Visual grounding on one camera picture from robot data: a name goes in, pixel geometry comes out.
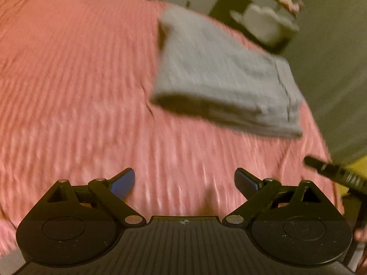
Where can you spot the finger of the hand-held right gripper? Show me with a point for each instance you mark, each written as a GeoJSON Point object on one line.
{"type": "Point", "coordinates": [335, 173]}

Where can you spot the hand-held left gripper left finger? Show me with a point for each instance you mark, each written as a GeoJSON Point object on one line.
{"type": "Point", "coordinates": [123, 184]}

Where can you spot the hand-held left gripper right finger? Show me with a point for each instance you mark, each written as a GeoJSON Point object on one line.
{"type": "Point", "coordinates": [245, 182]}

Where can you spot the grey pants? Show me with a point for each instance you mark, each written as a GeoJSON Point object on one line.
{"type": "Point", "coordinates": [218, 74]}

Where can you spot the pink ribbed bedspread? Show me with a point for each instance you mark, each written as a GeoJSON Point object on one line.
{"type": "Point", "coordinates": [80, 86]}

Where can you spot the green curtain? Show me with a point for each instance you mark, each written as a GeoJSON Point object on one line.
{"type": "Point", "coordinates": [332, 63]}

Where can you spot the white upholstered chair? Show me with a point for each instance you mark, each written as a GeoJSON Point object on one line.
{"type": "Point", "coordinates": [266, 24]}

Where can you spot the pink desk clutter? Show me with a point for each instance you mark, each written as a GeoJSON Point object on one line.
{"type": "Point", "coordinates": [289, 1]}

